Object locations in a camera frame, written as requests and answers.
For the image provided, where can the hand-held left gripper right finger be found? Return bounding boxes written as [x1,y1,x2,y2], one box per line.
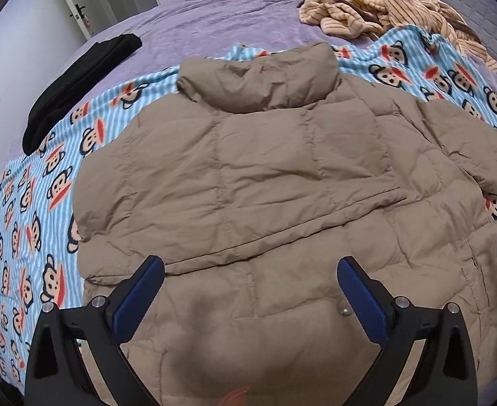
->
[337,256,480,406]

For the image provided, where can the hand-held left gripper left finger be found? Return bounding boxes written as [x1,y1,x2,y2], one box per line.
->
[23,255,165,406]

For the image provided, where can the tan puffer jacket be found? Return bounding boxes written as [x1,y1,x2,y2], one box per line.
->
[66,42,497,406]

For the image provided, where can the monkey print striped blanket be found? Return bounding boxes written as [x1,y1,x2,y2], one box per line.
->
[0,25,497,390]

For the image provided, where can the black garment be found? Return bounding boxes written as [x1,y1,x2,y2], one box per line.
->
[22,34,143,156]

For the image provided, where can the grey quilted headboard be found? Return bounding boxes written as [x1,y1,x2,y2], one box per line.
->
[390,0,497,72]

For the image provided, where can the tan striped fleece garment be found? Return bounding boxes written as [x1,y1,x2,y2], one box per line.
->
[298,0,497,72]

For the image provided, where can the purple bed cover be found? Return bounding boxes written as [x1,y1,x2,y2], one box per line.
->
[73,0,497,106]

